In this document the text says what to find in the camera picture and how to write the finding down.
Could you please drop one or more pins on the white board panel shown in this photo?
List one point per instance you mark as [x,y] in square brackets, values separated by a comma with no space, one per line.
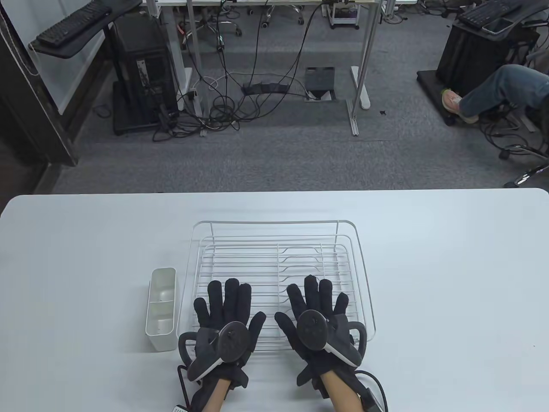
[73,77]

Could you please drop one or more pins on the person's right hand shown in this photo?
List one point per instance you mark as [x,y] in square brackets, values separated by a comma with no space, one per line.
[313,296]

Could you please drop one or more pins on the silver edged tablet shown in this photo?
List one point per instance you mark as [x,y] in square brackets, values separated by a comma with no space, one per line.
[497,25]

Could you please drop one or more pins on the white rolling cart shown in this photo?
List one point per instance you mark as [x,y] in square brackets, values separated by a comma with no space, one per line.
[343,17]

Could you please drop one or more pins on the black computer keyboard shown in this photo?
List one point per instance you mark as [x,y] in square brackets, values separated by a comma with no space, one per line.
[484,13]
[73,23]

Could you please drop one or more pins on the person's right forearm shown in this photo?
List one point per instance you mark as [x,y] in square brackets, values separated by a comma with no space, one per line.
[341,395]

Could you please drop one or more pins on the black hand controller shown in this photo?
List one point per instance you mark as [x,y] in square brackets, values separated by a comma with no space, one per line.
[233,343]
[313,330]

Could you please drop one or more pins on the person's left forearm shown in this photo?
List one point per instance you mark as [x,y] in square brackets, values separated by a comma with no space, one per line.
[216,397]

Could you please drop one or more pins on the black power strip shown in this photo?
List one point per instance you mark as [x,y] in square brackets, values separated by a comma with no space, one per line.
[266,88]

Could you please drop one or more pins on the white plastic cutlery bin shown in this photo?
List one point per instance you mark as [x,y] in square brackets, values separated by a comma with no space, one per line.
[162,283]

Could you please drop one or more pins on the black equipment cart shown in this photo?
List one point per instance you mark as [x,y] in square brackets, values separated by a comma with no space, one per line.
[472,56]

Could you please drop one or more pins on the person's left hand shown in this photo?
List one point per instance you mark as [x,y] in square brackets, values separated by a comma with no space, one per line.
[223,304]

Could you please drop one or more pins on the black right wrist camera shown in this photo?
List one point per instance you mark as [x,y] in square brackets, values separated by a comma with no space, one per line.
[369,401]

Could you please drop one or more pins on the black left hand controller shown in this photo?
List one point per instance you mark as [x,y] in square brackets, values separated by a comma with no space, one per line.
[233,343]

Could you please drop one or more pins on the white metal desk frame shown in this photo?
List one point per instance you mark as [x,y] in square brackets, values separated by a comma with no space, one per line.
[361,90]

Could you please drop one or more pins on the black office chair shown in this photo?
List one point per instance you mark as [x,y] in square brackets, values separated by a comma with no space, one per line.
[532,171]

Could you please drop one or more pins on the black keyboard tray stand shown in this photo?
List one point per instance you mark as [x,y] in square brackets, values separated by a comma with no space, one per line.
[64,50]

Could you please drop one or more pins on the open floor socket box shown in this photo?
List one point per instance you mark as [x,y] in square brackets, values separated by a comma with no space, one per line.
[319,77]

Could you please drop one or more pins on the black right hand controller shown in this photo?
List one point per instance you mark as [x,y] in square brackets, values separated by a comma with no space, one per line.
[313,330]

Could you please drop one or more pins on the dark partition frame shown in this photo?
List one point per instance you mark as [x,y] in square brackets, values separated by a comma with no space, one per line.
[38,128]

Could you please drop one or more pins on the silver office chair base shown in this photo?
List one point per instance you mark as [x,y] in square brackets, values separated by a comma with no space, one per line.
[210,25]
[279,10]

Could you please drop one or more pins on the black computer tower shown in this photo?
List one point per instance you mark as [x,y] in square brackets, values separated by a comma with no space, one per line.
[146,64]

